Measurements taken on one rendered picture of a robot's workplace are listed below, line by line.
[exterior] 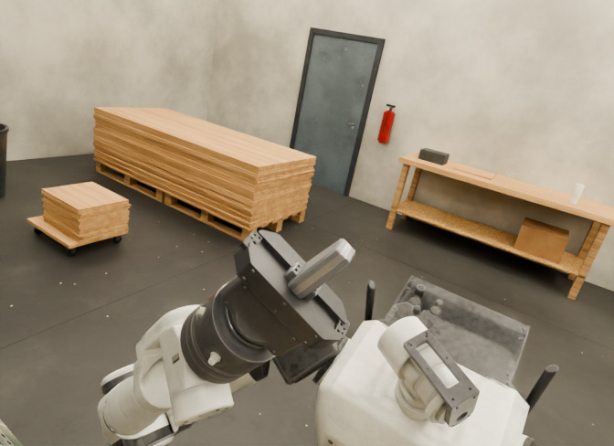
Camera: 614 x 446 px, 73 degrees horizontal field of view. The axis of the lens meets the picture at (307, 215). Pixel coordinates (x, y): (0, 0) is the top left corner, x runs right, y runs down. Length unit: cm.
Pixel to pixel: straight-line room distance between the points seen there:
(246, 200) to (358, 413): 337
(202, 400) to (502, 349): 43
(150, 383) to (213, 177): 361
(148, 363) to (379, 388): 31
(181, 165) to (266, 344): 407
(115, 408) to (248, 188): 331
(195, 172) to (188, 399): 386
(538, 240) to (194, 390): 466
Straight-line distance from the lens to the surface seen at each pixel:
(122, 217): 372
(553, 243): 498
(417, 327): 55
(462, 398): 50
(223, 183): 404
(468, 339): 70
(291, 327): 37
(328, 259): 34
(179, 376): 49
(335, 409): 63
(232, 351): 41
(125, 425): 66
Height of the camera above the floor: 173
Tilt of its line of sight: 20 degrees down
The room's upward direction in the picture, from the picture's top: 11 degrees clockwise
